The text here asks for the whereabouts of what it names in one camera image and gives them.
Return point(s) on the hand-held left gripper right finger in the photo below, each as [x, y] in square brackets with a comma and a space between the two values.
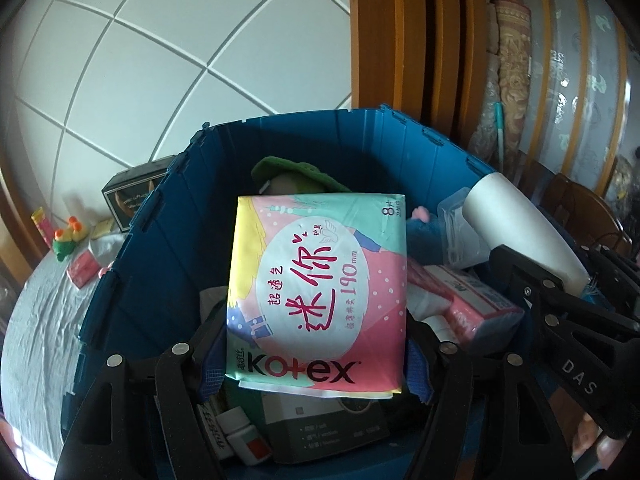
[419, 370]

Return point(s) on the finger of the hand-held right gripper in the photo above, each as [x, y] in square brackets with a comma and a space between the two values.
[617, 270]
[530, 280]

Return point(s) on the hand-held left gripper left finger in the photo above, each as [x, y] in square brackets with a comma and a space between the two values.
[212, 360]

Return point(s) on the pink sanitary pad packet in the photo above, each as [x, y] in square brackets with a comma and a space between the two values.
[310, 285]

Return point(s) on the blue folding storage crate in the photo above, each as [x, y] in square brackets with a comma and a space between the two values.
[165, 240]

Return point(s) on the person's right hand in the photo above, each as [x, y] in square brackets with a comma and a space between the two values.
[600, 432]

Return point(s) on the pink tissue packet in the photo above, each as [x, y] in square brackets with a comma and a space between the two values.
[470, 305]

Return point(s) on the white cylindrical tube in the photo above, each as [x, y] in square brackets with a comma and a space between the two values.
[510, 215]

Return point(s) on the small white medicine bottle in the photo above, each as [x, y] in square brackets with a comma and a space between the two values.
[241, 426]

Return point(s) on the wooden chair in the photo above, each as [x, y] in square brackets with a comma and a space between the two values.
[575, 200]

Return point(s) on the clear plastic box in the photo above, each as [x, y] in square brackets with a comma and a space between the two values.
[456, 225]

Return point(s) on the blue plush toy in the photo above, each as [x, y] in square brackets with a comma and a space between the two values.
[426, 237]

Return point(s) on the dark grey box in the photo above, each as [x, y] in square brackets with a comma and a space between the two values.
[320, 435]

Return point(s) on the white plastic bag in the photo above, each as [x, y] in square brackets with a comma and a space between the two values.
[107, 249]

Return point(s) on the teal and white stick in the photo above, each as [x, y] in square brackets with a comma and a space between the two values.
[498, 130]

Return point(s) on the pink flat packet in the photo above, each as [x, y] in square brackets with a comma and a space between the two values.
[82, 267]

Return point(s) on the small yellow box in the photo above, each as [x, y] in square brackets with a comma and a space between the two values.
[102, 229]

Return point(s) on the grey tablecloth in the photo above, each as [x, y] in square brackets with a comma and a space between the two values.
[40, 335]

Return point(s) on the black cardboard box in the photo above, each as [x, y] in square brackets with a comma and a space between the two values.
[132, 195]

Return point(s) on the green duck toy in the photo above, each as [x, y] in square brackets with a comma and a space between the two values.
[65, 245]

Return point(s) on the rolled patterned carpet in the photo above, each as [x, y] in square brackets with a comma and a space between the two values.
[515, 85]

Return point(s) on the green plush toy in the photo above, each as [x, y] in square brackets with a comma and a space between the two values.
[295, 167]

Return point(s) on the patterned glass sliding door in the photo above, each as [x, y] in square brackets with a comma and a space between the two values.
[575, 60]

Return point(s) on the yellow and pink stick packet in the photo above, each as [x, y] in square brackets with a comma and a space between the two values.
[42, 222]

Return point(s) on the curved wooden furniture edge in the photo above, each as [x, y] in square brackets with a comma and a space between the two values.
[15, 220]

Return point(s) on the wooden door frame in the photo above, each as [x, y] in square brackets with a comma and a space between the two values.
[390, 35]

